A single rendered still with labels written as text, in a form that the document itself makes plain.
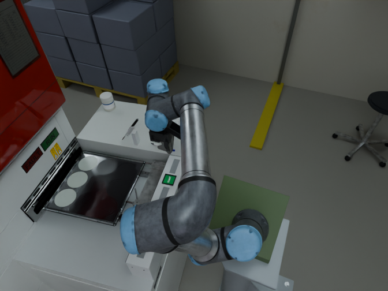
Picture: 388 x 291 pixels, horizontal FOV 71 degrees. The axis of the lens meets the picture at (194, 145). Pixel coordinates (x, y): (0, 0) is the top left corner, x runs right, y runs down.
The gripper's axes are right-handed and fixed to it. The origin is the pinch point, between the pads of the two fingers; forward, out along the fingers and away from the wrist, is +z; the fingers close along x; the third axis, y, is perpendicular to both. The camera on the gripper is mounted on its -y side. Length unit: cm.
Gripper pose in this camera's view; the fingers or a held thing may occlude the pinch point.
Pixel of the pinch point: (171, 151)
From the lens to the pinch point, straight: 120.8
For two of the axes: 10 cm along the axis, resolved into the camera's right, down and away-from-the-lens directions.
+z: 0.3, 6.8, 7.3
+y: -9.7, -1.6, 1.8
